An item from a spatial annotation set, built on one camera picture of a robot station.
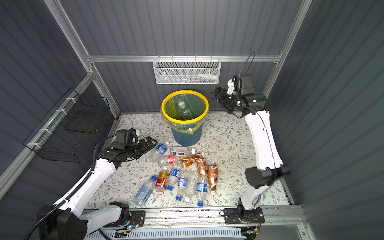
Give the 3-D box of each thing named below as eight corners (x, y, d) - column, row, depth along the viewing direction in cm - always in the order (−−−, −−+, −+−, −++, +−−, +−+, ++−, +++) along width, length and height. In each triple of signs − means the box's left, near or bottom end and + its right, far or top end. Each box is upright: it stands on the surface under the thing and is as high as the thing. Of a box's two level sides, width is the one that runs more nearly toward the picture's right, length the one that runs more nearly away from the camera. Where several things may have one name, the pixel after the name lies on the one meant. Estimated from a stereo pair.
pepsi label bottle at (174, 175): (167, 190, 83) (166, 188, 80) (170, 171, 90) (169, 168, 87) (179, 190, 83) (179, 188, 80) (180, 171, 90) (180, 168, 87)
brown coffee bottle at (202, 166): (199, 177, 88) (200, 173, 84) (196, 162, 95) (196, 158, 90) (207, 175, 89) (208, 172, 85) (203, 160, 95) (204, 156, 91)
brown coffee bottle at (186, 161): (184, 169, 91) (184, 166, 88) (180, 163, 94) (180, 159, 90) (205, 157, 97) (205, 153, 93) (200, 151, 99) (200, 147, 96)
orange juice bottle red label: (156, 189, 84) (154, 186, 80) (160, 173, 90) (159, 169, 86) (165, 190, 83) (164, 187, 80) (169, 174, 89) (168, 170, 85)
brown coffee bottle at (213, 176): (209, 195, 83) (209, 192, 78) (207, 169, 92) (208, 165, 88) (218, 195, 83) (220, 192, 78) (216, 169, 92) (217, 165, 88)
